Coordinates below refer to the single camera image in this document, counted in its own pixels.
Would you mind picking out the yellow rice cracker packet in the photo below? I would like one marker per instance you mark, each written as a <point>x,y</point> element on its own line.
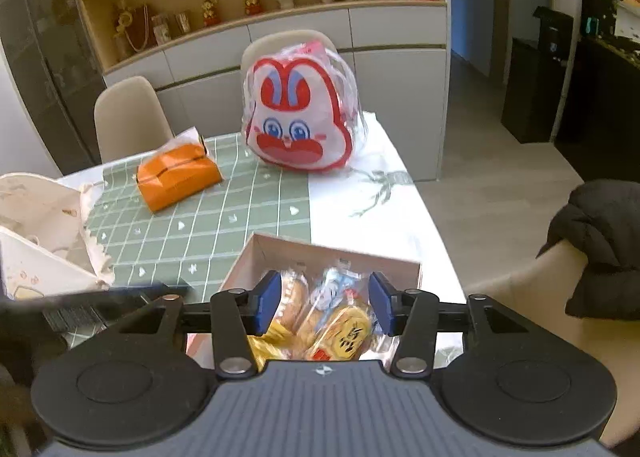
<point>345,332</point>

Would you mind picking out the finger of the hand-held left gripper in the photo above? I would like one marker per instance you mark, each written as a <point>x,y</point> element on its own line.
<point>145,293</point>

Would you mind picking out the gold snack packet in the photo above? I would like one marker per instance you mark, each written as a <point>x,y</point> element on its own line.
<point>272,347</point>

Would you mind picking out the orange tissue pouch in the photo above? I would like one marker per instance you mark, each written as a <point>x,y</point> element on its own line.
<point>175,177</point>

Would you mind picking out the dark glass cabinet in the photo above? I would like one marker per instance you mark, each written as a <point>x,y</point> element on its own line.
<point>45,52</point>

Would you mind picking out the small blue white snack packet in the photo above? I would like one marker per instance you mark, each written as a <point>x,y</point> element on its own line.
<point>335,282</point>

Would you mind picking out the red white rabbit bag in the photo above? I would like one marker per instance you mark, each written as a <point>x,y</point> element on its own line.
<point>300,112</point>

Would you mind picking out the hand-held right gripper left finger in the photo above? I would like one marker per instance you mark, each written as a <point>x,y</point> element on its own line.
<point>266,304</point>

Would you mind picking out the black cabinet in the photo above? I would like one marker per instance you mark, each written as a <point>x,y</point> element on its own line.
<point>600,102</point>

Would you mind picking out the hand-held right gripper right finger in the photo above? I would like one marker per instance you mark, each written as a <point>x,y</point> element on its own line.
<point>382,304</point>

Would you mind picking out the gold decorative bag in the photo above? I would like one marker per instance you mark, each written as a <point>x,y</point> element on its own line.
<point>131,27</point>

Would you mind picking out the black jacket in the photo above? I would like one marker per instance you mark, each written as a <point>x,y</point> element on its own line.
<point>605,247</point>

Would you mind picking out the glass jars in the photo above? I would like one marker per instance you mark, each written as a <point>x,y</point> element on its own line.
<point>172,28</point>

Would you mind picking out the monkey figurine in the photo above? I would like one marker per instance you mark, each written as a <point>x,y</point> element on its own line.
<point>253,1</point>
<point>210,13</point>

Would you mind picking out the black floor appliance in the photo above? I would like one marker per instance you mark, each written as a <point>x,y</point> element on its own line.
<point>535,92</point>

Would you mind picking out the cream cartoon print paper box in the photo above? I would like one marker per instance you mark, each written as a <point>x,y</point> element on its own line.
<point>45,217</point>

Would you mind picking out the green checked tablecloth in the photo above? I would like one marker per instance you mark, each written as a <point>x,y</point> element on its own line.
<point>225,217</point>

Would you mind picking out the beige chair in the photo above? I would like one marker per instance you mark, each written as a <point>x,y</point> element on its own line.
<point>130,117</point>
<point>525,317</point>
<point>295,42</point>

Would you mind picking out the pink cardboard box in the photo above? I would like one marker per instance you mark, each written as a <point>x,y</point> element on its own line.
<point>280,249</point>

